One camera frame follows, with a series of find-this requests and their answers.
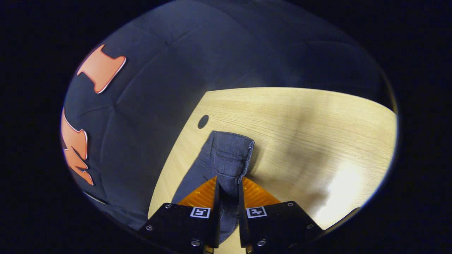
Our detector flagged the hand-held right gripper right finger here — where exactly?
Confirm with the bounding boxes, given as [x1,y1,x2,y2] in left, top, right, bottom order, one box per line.
[238,177,323,254]

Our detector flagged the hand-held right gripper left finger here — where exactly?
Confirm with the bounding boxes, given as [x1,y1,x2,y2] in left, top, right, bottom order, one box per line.
[138,175,221,254]

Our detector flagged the dark blue jeans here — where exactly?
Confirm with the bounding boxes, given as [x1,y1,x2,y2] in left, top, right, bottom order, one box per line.
[171,131,255,244]

